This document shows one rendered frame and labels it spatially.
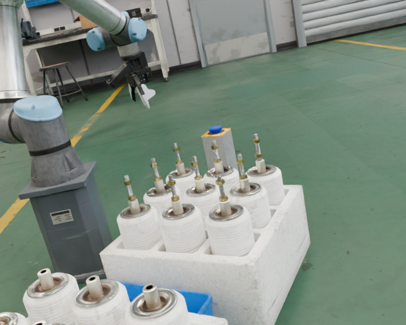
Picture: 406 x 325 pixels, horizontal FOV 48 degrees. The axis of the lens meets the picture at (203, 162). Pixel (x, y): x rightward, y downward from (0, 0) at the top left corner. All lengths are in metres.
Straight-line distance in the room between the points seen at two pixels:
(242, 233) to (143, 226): 0.24
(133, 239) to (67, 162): 0.35
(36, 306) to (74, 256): 0.52
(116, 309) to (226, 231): 0.28
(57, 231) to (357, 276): 0.80
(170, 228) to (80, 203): 0.38
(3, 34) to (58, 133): 0.33
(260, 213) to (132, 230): 0.30
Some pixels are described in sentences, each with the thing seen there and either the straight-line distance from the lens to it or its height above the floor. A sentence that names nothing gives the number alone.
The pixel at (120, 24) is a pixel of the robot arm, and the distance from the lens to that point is 1.53.
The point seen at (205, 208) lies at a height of 0.22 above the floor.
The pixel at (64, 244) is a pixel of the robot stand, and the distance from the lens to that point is 1.36.
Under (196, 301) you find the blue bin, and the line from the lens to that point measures 0.99.
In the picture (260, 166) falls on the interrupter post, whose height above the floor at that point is 0.27.
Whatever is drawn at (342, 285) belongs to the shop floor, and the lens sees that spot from 1.15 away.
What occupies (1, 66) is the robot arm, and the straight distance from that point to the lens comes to 1.43.
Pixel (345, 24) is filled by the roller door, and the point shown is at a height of 0.17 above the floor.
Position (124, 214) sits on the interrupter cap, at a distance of 1.09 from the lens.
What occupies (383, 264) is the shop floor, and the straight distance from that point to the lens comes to 1.22.
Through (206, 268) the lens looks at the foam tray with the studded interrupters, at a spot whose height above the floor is 0.16.
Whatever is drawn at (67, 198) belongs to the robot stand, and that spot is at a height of 0.26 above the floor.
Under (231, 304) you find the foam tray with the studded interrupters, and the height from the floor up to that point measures 0.08.
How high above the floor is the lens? 0.66
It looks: 18 degrees down
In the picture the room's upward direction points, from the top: 12 degrees counter-clockwise
